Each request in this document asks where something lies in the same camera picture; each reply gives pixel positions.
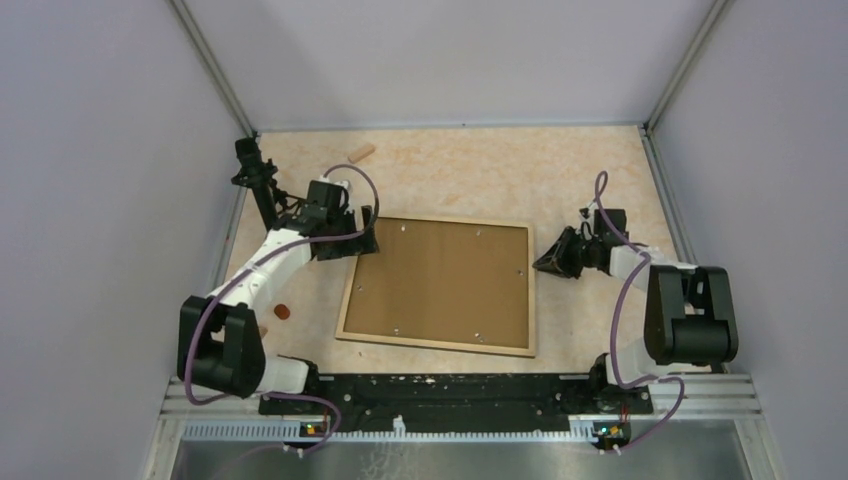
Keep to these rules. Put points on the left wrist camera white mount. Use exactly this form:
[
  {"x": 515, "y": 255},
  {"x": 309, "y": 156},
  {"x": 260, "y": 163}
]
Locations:
[{"x": 338, "y": 180}]

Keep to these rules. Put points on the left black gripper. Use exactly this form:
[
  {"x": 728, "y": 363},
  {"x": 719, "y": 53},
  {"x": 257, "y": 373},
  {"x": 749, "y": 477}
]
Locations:
[{"x": 363, "y": 244}]

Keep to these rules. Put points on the brown cardboard backing board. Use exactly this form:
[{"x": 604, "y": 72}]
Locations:
[{"x": 437, "y": 285}]

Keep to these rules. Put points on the small wooden cylinder block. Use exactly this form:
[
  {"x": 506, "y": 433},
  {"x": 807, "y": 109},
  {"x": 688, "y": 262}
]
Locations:
[{"x": 361, "y": 153}]

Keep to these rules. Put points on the black mini tripod orange tip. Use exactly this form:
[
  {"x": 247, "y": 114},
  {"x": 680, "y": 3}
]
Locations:
[{"x": 258, "y": 175}]

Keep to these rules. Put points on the wooden picture frame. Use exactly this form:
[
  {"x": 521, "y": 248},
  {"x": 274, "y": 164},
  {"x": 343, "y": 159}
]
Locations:
[{"x": 341, "y": 318}]

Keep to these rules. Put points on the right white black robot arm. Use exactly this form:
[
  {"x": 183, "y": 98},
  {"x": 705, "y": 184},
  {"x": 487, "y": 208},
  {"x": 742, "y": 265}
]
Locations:
[{"x": 689, "y": 316}]

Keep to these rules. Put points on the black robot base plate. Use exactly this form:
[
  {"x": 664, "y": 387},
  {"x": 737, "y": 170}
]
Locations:
[{"x": 459, "y": 403}]

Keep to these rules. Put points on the white toothed cable duct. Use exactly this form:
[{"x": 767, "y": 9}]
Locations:
[{"x": 294, "y": 432}]

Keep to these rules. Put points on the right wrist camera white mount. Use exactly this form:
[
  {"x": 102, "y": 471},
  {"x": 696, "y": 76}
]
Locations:
[{"x": 587, "y": 214}]

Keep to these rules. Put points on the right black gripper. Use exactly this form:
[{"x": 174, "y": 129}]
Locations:
[{"x": 556, "y": 259}]

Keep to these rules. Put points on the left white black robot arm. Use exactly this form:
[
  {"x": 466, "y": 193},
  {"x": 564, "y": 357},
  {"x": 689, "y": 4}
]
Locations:
[{"x": 220, "y": 345}]

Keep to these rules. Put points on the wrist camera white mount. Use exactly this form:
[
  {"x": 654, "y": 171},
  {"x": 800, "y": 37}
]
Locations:
[
  {"x": 587, "y": 214},
  {"x": 338, "y": 180}
]

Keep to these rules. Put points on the small round brown disc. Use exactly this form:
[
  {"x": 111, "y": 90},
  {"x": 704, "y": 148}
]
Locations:
[{"x": 282, "y": 312}]

